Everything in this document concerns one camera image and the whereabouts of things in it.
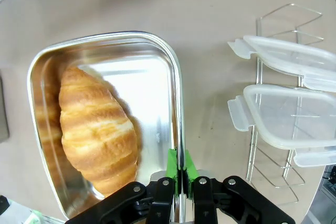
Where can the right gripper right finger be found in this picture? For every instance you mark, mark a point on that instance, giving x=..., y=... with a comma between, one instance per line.
x=204, y=203

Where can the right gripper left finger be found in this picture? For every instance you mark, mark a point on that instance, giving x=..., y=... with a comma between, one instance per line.
x=160, y=203

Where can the golden croissant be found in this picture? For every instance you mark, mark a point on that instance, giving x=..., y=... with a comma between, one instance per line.
x=97, y=129

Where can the steel rectangular food container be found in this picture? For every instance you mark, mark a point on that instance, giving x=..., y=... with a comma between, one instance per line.
x=147, y=90

